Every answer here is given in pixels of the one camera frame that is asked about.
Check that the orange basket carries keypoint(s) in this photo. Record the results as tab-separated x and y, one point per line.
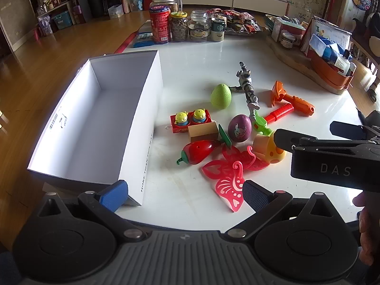
329	75

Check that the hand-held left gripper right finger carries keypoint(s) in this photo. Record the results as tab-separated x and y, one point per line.
255	196

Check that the green and white coffee can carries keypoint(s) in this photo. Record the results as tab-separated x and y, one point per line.
218	29

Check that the red and green toy hammer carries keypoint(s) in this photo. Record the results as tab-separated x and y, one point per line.
279	112

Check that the wooden board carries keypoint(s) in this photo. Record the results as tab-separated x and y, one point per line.
291	62

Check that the glass jar yellow lid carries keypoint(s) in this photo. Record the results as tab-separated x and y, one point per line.
179	28

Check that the blue and white packets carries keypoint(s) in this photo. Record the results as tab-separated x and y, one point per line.
326	47

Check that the desk calendar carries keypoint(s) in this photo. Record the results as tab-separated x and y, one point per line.
329	31

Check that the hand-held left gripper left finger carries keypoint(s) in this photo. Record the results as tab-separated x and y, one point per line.
114	195

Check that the wooden toy block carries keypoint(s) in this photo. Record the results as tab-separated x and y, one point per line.
203	131

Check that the small glass jar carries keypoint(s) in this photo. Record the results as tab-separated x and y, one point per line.
287	40

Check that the red wrapped roll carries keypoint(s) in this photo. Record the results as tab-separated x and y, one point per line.
126	44

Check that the person's right hand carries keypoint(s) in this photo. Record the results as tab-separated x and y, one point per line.
366	231

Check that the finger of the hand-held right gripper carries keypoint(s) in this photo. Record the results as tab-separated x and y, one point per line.
292	142
347	130

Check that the white and teal carton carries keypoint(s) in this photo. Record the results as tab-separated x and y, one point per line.
289	26

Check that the yellow orange-spotted mushroom toy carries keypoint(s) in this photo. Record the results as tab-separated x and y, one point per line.
267	152

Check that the clear glass jar with label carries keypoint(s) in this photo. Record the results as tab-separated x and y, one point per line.
199	28

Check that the blue book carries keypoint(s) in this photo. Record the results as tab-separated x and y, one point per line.
142	40

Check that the black rolled mats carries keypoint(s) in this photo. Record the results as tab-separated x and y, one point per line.
96	0

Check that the green triangular toy piece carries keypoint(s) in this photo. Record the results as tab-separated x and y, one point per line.
224	136

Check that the pile of snack packets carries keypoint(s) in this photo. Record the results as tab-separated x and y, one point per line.
237	19

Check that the clear bin with colourful contents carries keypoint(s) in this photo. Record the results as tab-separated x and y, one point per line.
136	3

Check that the clear storage box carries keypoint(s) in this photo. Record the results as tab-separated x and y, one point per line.
116	11

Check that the red tin can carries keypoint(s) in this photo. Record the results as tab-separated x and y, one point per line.
159	23

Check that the white cardboard box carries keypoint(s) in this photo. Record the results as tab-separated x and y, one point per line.
98	118

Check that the purple toy egg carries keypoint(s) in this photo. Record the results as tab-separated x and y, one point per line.
240	128

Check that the red block with alien figures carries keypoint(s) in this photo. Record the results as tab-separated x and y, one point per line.
190	119

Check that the grey flat box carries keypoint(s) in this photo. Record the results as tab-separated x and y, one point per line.
145	26

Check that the red toy pepper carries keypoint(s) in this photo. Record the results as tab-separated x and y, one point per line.
199	152

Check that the white plastic bottle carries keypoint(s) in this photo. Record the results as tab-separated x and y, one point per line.
344	62

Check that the silver action figure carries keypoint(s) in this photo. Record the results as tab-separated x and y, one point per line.
246	83

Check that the blue storage bin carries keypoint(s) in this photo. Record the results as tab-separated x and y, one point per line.
63	20

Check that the green toy egg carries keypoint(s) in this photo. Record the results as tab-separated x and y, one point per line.
221	96

